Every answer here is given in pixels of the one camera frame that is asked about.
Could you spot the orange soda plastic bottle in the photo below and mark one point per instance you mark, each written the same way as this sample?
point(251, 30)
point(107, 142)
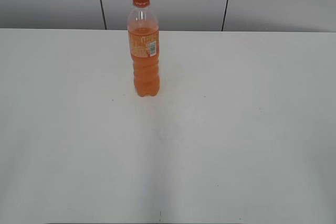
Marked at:
point(144, 44)

